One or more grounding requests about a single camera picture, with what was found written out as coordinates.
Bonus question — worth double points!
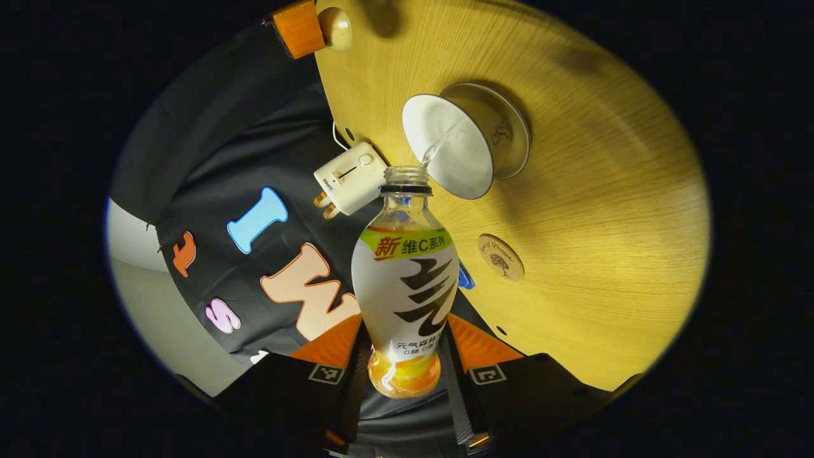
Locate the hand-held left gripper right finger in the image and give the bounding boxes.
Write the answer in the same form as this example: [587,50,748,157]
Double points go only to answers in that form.
[439,312,614,456]

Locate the white teacup lid with knob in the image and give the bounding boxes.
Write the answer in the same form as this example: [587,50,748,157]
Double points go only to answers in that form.
[317,6,353,52]

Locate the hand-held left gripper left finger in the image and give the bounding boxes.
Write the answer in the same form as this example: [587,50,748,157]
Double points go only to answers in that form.
[210,312,373,456]

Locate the white teacup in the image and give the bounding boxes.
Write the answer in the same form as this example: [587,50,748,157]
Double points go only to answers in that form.
[402,83,531,200]

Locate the clear water bottle white label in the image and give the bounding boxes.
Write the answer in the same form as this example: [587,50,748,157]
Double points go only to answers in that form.
[351,165,460,399]

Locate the round wooden coaster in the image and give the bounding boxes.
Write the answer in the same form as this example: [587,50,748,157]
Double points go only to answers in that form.
[477,233,525,282]

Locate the white toaster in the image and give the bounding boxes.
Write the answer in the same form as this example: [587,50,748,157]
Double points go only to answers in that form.
[313,141,389,217]

